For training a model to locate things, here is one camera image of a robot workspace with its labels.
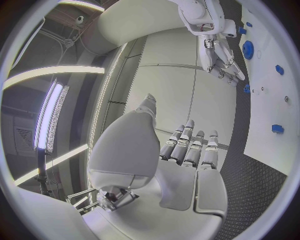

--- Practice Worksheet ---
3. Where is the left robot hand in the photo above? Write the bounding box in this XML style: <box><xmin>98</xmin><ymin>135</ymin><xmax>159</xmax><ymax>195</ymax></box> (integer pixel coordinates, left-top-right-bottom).
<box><xmin>81</xmin><ymin>93</ymin><xmax>229</xmax><ymax>240</ymax></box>

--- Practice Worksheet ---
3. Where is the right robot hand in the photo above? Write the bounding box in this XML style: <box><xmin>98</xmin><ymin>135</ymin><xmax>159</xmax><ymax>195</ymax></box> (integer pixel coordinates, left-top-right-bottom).
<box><xmin>196</xmin><ymin>33</ymin><xmax>247</xmax><ymax>86</ymax></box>

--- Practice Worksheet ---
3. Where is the white task board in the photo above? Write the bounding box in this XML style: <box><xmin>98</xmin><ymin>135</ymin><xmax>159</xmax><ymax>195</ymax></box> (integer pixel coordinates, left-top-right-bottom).
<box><xmin>238</xmin><ymin>0</ymin><xmax>299</xmax><ymax>177</ymax></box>

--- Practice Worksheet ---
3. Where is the blue gear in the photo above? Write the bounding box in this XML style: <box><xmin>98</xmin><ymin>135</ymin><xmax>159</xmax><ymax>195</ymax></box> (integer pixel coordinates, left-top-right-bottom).
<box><xmin>241</xmin><ymin>39</ymin><xmax>255</xmax><ymax>61</ymax></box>

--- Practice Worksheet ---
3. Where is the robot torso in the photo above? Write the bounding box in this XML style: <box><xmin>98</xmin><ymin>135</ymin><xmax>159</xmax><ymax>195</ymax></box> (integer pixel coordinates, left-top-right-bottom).
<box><xmin>86</xmin><ymin>0</ymin><xmax>239</xmax><ymax>207</ymax></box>

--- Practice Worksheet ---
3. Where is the glowing light bar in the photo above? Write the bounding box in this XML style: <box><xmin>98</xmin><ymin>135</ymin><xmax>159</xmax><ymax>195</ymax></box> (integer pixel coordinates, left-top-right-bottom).
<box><xmin>33</xmin><ymin>78</ymin><xmax>71</xmax><ymax>151</ymax></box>

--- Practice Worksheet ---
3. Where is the black lamp stand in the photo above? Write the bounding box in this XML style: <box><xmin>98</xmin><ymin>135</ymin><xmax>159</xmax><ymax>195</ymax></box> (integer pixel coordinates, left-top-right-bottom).
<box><xmin>34</xmin><ymin>147</ymin><xmax>54</xmax><ymax>198</ymax></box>

